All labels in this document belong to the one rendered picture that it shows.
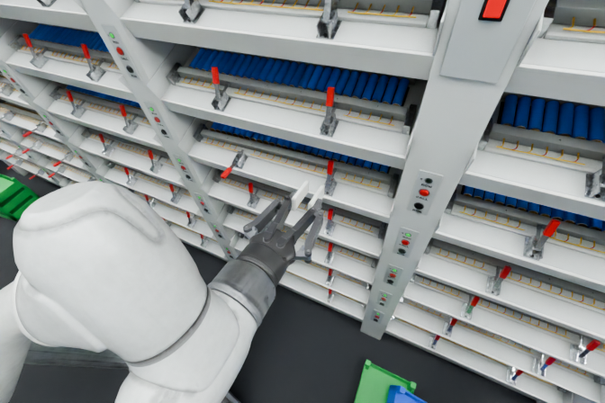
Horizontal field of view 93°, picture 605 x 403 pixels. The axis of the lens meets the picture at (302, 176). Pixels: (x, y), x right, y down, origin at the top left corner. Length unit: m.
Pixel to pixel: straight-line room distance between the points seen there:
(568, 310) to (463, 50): 0.70
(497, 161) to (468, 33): 0.24
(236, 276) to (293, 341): 1.13
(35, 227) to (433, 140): 0.50
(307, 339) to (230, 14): 1.33
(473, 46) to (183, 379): 0.49
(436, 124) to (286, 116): 0.30
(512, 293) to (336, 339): 0.85
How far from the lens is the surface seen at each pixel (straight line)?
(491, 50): 0.44
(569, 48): 0.49
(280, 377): 1.51
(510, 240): 0.74
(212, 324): 0.36
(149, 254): 0.29
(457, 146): 0.52
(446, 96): 0.47
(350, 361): 1.51
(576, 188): 0.61
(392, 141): 0.57
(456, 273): 0.88
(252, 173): 0.80
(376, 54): 0.46
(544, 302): 0.93
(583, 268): 0.78
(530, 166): 0.60
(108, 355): 1.02
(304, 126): 0.60
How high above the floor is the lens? 1.49
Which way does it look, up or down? 47 degrees down
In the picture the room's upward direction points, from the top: 6 degrees counter-clockwise
